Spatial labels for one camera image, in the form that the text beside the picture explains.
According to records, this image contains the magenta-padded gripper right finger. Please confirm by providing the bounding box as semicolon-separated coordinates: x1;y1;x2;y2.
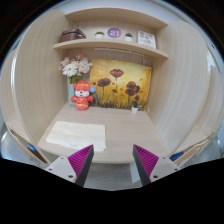
132;144;181;187

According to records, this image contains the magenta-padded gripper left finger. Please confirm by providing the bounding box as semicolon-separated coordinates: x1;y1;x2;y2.
44;144;95;187

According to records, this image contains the cream towel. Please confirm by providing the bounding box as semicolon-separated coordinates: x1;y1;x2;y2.
45;120;108;153

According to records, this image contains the small plant in white pot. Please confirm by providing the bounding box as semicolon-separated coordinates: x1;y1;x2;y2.
130;99;140;115

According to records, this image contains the light blue vase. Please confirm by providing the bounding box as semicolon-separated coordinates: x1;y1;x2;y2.
68;82;77;107

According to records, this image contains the red plush mouse toy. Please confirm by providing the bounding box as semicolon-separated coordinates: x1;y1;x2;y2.
69;80;98;111

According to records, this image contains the yellow poppy painting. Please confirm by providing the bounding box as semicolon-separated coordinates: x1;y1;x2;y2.
89;58;153;111

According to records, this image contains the pink and white flower bouquet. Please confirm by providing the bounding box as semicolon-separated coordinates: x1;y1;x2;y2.
59;53;93;84

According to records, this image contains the white light bar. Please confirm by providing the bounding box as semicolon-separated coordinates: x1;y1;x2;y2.
93;47;145;57

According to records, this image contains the long wooden shelf board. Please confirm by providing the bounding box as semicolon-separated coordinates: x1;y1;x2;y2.
53;38;169;60

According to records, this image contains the round purple sign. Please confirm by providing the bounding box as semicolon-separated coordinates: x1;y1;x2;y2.
106;27;122;39

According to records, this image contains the short wooden shelf board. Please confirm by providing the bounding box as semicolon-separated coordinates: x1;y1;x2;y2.
64;7;168;30

